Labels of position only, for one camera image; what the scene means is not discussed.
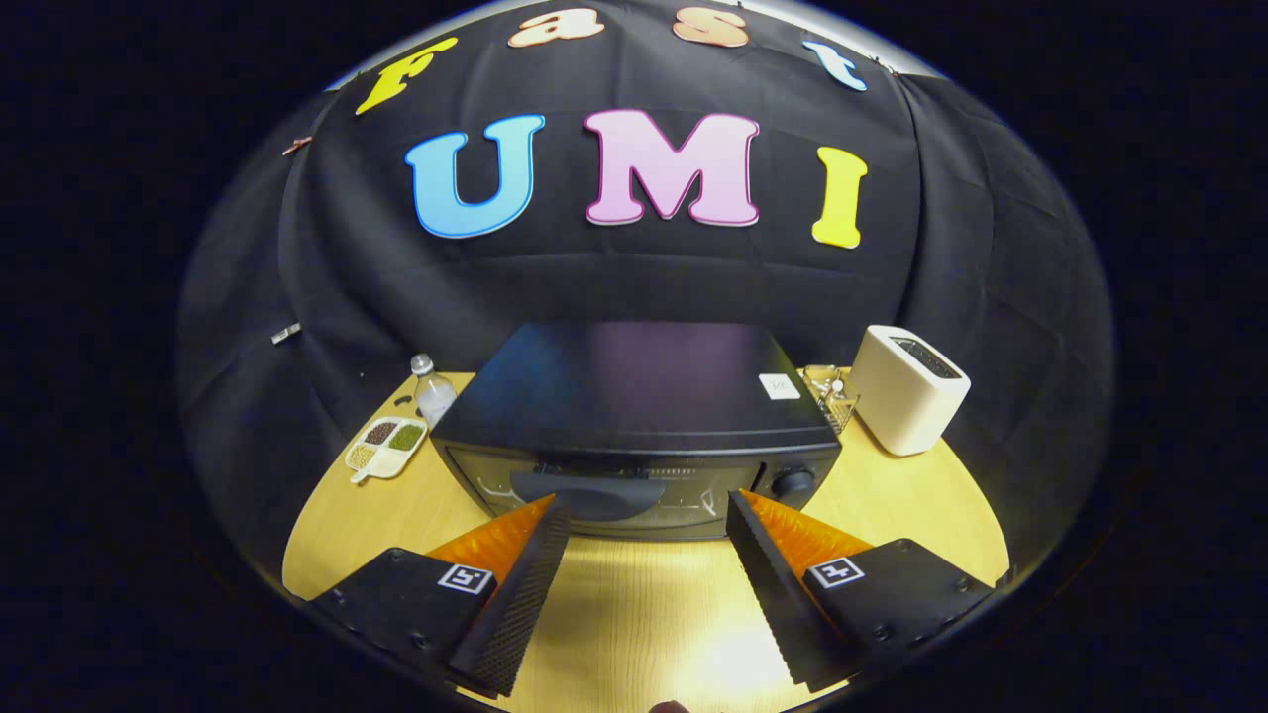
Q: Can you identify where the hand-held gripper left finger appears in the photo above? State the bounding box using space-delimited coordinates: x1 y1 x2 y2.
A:
309 495 573 699

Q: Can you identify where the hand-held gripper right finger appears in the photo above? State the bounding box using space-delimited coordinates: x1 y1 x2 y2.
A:
726 488 995 694

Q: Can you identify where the black toaster oven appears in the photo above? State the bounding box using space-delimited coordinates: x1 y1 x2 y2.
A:
429 320 843 543

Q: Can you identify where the white bread toaster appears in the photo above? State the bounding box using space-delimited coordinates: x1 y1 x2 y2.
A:
849 325 972 458

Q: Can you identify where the white divided grain dish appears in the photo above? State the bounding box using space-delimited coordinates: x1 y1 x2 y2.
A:
344 416 429 485

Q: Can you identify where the clear glass container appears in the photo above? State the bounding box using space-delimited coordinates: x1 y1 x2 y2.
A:
802 364 861 435

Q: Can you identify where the clear plastic bottle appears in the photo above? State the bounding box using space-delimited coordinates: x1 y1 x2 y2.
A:
410 354 459 429

